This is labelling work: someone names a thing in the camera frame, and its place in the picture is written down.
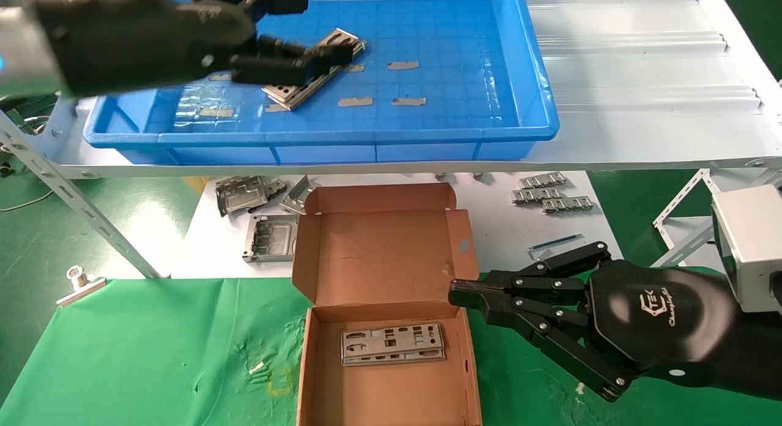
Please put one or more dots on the grey toothed metal strip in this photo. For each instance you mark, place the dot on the grey toothed metal strip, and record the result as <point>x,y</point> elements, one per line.
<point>537,195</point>
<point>568,205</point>
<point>542,180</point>

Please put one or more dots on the grey tape strip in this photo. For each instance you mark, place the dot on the grey tape strip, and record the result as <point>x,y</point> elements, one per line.
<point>219,77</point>
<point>403,65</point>
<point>355,101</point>
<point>409,101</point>
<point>217,112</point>
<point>357,68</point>

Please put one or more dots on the green cloth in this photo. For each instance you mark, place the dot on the green cloth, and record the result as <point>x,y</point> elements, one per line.
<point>153,352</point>

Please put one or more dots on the large grey metal frame part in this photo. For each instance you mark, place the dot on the large grey metal frame part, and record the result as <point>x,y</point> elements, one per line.
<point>241,194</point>

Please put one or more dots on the grey slotted shelf upright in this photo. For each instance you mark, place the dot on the grey slotted shelf upright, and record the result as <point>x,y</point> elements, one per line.
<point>91,215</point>

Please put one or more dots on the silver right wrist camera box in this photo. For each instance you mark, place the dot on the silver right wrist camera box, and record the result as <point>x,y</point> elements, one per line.
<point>751,249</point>

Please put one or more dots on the blue plastic tray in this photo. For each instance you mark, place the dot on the blue plastic tray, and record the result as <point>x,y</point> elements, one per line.
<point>464,77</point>

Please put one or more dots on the shiny bent metal bracket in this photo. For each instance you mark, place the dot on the shiny bent metal bracket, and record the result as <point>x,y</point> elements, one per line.
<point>299,194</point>

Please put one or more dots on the white board sheet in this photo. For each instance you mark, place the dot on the white board sheet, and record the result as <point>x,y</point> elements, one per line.
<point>501,230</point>

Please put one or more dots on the brown cardboard box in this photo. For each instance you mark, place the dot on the brown cardboard box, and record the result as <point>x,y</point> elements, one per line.
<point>385,255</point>

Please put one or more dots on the silver binder clip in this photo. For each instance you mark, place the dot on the silver binder clip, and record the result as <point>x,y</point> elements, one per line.
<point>79,288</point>

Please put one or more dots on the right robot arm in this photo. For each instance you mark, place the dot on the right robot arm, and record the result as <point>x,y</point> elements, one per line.
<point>757,352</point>

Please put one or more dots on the grey slotted angle bracket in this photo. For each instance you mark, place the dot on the grey slotted angle bracket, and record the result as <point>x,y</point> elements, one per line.
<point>684,197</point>

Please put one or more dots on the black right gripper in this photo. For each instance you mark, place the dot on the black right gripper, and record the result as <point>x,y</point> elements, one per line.
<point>660,316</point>

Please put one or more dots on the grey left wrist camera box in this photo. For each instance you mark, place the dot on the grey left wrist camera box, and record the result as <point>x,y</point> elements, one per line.
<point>30,47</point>

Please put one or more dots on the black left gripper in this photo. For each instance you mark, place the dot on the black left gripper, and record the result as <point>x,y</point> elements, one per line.
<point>140,38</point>

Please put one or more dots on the thin dark blue strip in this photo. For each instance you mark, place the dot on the thin dark blue strip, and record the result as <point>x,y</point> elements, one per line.
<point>553,244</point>

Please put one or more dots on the square grey metal frame part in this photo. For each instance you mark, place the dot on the square grey metal frame part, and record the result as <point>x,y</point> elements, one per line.
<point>269,239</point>

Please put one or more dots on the grey metal shelf board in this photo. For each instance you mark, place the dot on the grey metal shelf board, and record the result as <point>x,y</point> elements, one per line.
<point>641,108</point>

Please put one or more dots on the small grey metal part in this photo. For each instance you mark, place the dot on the small grey metal part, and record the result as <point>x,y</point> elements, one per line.
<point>276,187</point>

